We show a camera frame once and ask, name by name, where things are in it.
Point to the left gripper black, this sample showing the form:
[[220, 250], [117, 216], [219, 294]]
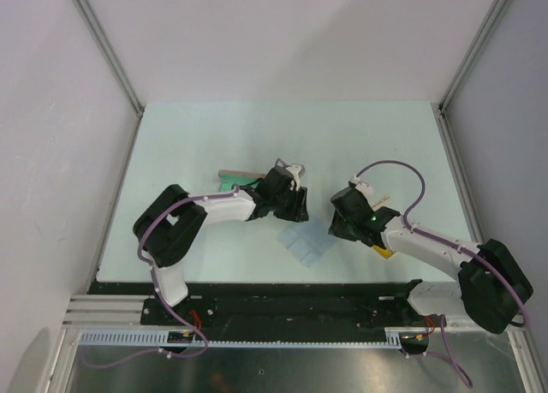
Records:
[[298, 211]]

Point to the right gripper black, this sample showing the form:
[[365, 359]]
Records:
[[336, 229]]

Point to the yellow sunglasses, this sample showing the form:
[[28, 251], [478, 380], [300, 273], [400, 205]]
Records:
[[376, 224]]

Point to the grey glasses case green lining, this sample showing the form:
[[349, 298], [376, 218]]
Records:
[[229, 178]]

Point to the light blue cleaning cloth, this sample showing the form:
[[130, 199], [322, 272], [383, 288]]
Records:
[[307, 241]]

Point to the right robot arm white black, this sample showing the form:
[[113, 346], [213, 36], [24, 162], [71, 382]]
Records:
[[491, 288]]

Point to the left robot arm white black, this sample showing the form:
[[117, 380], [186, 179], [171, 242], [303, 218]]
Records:
[[168, 227]]

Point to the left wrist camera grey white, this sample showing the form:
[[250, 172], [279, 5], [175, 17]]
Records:
[[297, 171]]

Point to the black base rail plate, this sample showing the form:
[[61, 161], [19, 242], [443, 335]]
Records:
[[381, 291]]

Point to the right aluminium side rail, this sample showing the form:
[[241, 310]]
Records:
[[459, 175]]

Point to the aluminium frame crossbar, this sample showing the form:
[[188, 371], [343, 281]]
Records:
[[103, 311]]

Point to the white slotted cable duct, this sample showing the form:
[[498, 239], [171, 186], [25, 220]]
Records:
[[183, 339]]

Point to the right aluminium frame post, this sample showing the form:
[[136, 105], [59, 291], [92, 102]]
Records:
[[480, 41]]

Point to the aluminium frame post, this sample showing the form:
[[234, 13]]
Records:
[[480, 41], [95, 28]]

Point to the left aluminium frame post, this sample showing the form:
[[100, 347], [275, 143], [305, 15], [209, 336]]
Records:
[[95, 28]]

